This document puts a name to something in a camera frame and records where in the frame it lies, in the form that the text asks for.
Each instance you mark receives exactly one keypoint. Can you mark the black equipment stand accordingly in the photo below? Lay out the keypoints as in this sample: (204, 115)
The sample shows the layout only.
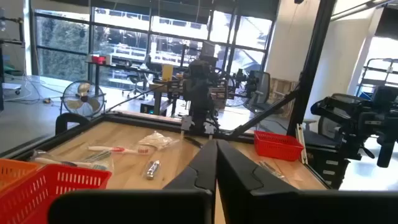
(326, 169)

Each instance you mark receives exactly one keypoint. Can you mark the yellow container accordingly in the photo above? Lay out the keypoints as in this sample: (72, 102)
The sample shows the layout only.
(167, 72)

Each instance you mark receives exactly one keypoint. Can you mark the black diagonal frame brace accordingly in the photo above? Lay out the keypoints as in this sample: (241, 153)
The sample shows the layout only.
(264, 115)

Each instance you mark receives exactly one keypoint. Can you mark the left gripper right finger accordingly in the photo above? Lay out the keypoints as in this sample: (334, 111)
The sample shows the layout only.
(280, 208)

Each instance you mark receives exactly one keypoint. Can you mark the black computer box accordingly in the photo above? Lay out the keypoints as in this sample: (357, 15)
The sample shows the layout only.
(149, 108)

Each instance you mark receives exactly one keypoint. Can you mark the orange plastic basket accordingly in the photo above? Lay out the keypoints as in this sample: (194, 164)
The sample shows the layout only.
(15, 171)

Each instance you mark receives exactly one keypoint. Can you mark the black office chair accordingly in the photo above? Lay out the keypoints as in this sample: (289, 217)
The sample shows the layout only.
(136, 82)

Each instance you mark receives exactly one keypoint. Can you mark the floor fan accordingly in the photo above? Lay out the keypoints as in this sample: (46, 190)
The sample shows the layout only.
(83, 99)

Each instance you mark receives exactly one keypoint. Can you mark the black background robot arm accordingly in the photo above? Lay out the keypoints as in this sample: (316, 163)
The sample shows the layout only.
(357, 124)

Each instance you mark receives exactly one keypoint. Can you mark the black upright frame post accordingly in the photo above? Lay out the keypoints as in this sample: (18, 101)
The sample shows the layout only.
(314, 62)

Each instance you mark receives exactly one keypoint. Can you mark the red box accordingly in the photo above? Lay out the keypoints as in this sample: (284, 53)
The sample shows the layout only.
(99, 59)

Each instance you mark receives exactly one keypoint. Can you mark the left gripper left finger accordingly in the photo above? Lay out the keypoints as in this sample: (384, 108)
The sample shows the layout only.
(140, 208)

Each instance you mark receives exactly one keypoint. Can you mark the nail clipper in clear bag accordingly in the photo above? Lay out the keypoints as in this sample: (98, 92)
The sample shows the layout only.
(152, 169)
(273, 170)

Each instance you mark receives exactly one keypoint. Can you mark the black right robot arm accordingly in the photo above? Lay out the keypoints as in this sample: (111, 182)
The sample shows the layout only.
(199, 102)

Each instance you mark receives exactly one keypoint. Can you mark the black comb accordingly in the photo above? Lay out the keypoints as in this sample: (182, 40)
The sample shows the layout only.
(192, 142)

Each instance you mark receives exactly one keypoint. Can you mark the wooden crate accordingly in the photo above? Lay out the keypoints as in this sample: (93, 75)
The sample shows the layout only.
(283, 93)

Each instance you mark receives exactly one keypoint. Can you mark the white bracket strip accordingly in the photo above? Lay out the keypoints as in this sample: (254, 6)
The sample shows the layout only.
(300, 143)

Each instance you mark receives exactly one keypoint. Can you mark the cotton swabs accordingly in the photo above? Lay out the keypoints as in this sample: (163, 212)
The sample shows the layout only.
(155, 140)

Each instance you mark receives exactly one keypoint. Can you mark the metal cart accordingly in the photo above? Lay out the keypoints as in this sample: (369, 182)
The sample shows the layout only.
(377, 73)

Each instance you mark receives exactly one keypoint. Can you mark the black pipe shelf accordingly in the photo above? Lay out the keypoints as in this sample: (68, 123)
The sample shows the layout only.
(20, 31)

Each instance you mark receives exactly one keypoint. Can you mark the black desk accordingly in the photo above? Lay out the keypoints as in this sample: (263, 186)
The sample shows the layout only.
(124, 66)

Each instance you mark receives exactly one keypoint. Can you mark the blue toothbrush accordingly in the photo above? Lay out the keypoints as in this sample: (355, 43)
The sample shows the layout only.
(56, 161)
(98, 155)

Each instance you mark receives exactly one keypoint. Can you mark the red toothbrush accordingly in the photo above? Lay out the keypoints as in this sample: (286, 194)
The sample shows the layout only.
(118, 149)

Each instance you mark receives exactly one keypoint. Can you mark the red plastic basket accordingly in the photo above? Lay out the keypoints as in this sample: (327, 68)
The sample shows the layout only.
(276, 146)
(31, 199)

